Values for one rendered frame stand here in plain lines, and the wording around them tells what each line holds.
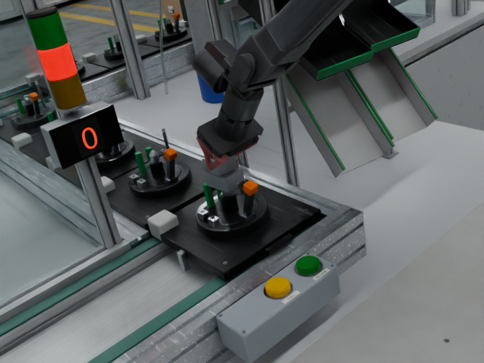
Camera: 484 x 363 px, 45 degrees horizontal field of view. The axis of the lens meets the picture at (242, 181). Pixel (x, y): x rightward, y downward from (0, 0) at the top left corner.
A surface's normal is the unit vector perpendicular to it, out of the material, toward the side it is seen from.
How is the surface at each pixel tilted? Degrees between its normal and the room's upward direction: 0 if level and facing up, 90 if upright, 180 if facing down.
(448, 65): 90
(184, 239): 0
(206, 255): 0
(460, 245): 0
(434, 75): 90
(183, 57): 90
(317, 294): 90
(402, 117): 45
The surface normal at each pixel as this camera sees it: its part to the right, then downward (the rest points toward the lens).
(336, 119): 0.23, -0.37
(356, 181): -0.17, -0.86
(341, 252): 0.64, 0.27
